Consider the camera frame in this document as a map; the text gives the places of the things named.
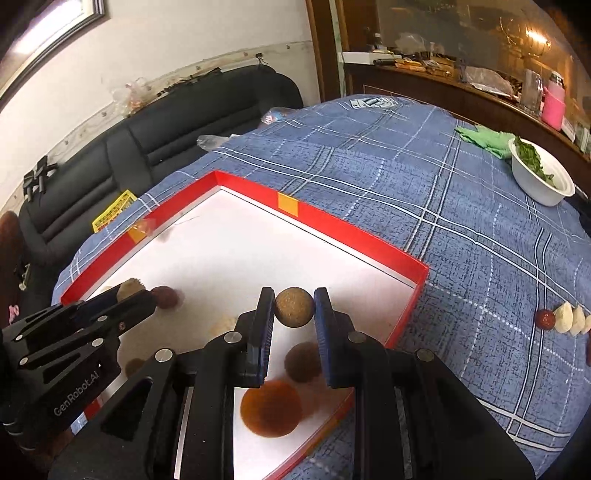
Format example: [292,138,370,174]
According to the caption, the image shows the yellow leaflet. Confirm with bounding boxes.
[91,190,138,233]

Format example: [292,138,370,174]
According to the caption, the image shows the pale square cake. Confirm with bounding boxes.
[210,314,241,337]

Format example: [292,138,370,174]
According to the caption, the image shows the green cloth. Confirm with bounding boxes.
[455,126,515,160]

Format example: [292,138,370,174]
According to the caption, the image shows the orange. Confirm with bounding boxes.
[240,380,304,438]

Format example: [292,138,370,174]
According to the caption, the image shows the green leaves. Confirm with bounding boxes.
[513,137,557,183]

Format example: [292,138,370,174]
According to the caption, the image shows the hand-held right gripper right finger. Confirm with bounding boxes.
[313,287,536,480]

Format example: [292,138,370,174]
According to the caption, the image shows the white bowl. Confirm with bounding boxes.
[508,137,576,207]

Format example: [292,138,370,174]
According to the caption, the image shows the crumpled plastic bag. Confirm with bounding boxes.
[261,106,294,125]
[196,134,232,151]

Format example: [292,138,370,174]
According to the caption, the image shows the brown round longan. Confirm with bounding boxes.
[284,342,322,384]
[274,287,317,328]

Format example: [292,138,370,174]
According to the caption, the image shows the red-rimmed white tray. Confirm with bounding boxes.
[60,170,430,480]

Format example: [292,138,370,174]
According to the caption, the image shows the clear plastic bag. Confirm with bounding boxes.
[462,66,513,95]

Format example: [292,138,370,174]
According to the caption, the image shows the black leather sofa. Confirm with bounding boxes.
[0,65,304,305]

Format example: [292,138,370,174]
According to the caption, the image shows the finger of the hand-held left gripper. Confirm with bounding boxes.
[18,293,155,384]
[0,285,122,352]

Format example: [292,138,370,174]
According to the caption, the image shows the hanging plastic bag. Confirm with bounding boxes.
[112,78,158,114]

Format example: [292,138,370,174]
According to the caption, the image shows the glass pitcher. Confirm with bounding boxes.
[521,69,546,116]

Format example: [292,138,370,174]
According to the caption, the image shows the pink thermos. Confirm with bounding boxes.
[540,71,566,131]

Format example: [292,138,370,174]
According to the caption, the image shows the long white box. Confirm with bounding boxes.
[337,51,402,64]

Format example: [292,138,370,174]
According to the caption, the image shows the wooden cabinet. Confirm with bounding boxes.
[305,0,591,153]

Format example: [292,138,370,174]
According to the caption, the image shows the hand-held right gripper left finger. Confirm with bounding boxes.
[48,286,277,480]

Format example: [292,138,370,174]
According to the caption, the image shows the blue plaid tablecloth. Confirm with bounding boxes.
[51,95,591,480]

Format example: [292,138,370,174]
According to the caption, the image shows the black clips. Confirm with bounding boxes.
[23,156,58,202]

